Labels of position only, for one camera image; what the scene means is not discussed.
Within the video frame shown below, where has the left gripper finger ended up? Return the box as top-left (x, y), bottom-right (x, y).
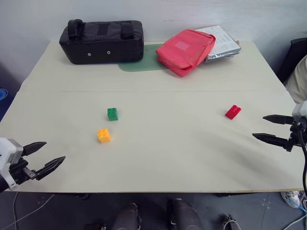
top-left (35, 156), bottom-right (66, 181)
top-left (22, 141), bottom-right (47, 158)

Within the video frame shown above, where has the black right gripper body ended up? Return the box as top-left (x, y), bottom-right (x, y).
top-left (289, 120), bottom-right (307, 148)

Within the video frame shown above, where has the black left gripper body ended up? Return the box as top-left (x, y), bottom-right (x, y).
top-left (8, 157), bottom-right (38, 185)

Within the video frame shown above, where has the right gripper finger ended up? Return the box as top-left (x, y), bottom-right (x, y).
top-left (252, 133), bottom-right (293, 152)
top-left (262, 115), bottom-right (295, 125)

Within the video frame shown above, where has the person's beige trouser leg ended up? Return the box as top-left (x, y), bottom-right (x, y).
top-left (283, 54), bottom-right (307, 104)

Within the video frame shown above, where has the red toy brick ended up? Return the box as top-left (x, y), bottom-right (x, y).
top-left (224, 104), bottom-right (243, 120)

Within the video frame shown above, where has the blue round object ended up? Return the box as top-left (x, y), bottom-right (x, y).
top-left (0, 88), bottom-right (9, 114)

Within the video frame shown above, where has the white sneaker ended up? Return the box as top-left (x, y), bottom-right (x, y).
top-left (280, 190), bottom-right (307, 212)

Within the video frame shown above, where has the orange toy brick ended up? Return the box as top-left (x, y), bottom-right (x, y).
top-left (97, 128), bottom-right (112, 144)

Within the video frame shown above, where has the black chair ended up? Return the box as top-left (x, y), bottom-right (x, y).
top-left (277, 37), bottom-right (307, 84)

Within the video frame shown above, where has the green toy brick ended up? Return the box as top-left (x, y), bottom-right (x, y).
top-left (107, 108), bottom-right (119, 121)

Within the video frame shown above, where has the dark rounded robot leg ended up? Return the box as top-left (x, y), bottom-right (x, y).
top-left (112, 202), bottom-right (142, 230)
top-left (166, 198), bottom-right (205, 230)

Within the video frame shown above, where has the silver foil pouch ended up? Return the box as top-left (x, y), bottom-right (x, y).
top-left (194, 24), bottom-right (242, 64)

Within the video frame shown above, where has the red fabric bag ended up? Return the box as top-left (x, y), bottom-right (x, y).
top-left (155, 29), bottom-right (216, 78)

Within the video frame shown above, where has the black padded case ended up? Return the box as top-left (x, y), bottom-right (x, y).
top-left (59, 19), bottom-right (145, 65)

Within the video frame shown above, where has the green mat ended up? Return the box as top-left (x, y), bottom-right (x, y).
top-left (117, 43), bottom-right (170, 73)

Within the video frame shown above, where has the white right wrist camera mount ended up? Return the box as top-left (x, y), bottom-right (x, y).
top-left (291, 100), bottom-right (307, 126)

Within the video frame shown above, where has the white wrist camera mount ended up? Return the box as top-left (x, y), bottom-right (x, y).
top-left (291, 100), bottom-right (307, 126)
top-left (0, 137), bottom-right (24, 190)

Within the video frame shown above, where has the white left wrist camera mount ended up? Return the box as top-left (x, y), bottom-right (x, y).
top-left (0, 137), bottom-right (24, 190)

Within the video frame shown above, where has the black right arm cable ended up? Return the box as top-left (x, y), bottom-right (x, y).
top-left (297, 124), bottom-right (307, 199)

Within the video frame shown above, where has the white floor cable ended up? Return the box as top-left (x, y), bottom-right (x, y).
top-left (0, 191), bottom-right (56, 230)

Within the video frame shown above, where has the blue floor cable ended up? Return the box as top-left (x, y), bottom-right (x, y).
top-left (286, 195), bottom-right (307, 215)

